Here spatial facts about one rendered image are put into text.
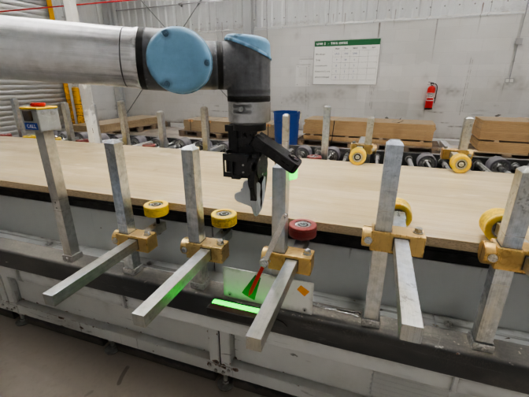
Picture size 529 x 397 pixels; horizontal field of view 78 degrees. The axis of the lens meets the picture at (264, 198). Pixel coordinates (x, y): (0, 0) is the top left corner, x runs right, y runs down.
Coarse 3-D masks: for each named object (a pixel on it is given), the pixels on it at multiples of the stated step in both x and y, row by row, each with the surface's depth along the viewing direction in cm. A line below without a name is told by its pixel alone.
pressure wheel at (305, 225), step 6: (294, 222) 94; (300, 222) 95; (306, 222) 95; (312, 222) 94; (294, 228) 91; (300, 228) 90; (306, 228) 90; (312, 228) 90; (294, 234) 91; (300, 234) 90; (306, 234) 90; (312, 234) 91
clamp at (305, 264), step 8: (264, 248) 87; (288, 248) 87; (296, 248) 87; (272, 256) 85; (280, 256) 84; (288, 256) 84; (296, 256) 83; (304, 256) 83; (312, 256) 83; (272, 264) 86; (280, 264) 85; (304, 264) 83; (312, 264) 84; (296, 272) 85; (304, 272) 84
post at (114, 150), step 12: (108, 144) 92; (120, 144) 94; (108, 156) 93; (120, 156) 94; (108, 168) 94; (120, 168) 95; (120, 180) 95; (120, 192) 96; (120, 204) 97; (120, 216) 99; (132, 216) 102; (120, 228) 101; (132, 228) 102; (132, 264) 104
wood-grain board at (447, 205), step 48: (0, 144) 211; (96, 144) 211; (48, 192) 129; (96, 192) 121; (144, 192) 121; (336, 192) 121; (432, 192) 121; (480, 192) 121; (432, 240) 87; (480, 240) 85; (528, 240) 85
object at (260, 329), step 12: (300, 240) 93; (288, 264) 82; (288, 276) 76; (276, 288) 72; (288, 288) 76; (264, 300) 68; (276, 300) 68; (264, 312) 65; (276, 312) 67; (252, 324) 62; (264, 324) 62; (252, 336) 59; (264, 336) 60; (252, 348) 59
